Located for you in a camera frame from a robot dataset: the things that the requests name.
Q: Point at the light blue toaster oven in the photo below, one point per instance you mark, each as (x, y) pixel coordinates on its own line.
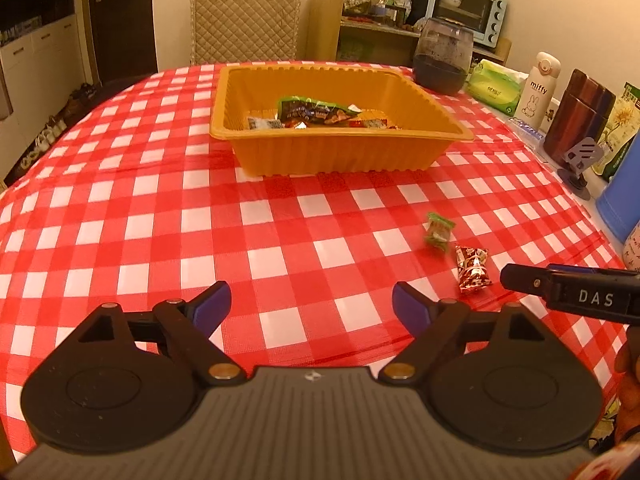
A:
(465, 5)

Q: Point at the white cabinet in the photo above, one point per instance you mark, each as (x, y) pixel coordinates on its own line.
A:
(45, 50)

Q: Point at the pale candy wrapper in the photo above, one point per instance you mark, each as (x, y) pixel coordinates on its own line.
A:
(265, 123)

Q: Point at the wooden shelf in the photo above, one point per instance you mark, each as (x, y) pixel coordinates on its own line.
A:
(325, 25)

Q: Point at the flat blue packet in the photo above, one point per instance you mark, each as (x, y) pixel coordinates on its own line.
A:
(526, 130)

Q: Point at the grey phone stand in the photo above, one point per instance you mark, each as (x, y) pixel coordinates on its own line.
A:
(582, 157)

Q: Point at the small green candy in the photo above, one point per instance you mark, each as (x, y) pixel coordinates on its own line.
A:
(439, 230)

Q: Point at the row of shoes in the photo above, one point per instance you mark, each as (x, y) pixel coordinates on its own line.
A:
(50, 130)

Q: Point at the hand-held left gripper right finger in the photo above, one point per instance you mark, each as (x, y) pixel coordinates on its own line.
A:
(407, 306)

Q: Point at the dark glass jar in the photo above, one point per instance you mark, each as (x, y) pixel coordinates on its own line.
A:
(442, 65)

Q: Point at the beige quilted chair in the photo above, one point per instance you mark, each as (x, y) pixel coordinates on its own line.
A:
(245, 22)

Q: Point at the green tissue pack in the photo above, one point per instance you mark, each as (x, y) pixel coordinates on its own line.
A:
(495, 87)

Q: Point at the brown metal canister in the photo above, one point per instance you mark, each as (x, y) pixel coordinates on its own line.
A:
(575, 115)

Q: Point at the dark door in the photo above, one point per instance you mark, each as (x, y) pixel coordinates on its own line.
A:
(122, 15)

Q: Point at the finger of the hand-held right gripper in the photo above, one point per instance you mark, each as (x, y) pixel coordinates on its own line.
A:
(522, 280)
(590, 271)

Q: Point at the red white candy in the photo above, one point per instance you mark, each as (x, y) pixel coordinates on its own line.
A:
(471, 270)

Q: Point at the blue plastic container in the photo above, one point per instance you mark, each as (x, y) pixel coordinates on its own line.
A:
(620, 200)

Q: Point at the red white checked tablecloth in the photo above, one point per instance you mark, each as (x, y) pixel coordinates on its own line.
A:
(150, 240)

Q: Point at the green printed carton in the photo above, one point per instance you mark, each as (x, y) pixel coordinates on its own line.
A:
(622, 125)

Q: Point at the person's right hand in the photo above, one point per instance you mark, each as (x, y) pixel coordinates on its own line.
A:
(629, 370)

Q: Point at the white thermos bottle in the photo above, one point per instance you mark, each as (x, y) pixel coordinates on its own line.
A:
(537, 90)

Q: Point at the long green snack packet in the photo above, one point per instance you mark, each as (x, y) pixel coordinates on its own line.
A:
(312, 111)

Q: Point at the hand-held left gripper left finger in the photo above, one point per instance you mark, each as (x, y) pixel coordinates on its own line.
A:
(212, 306)

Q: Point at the orange plastic tray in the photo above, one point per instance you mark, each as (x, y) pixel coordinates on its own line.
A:
(330, 152)

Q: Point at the red candy with green print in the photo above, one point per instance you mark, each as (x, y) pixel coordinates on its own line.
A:
(370, 123)

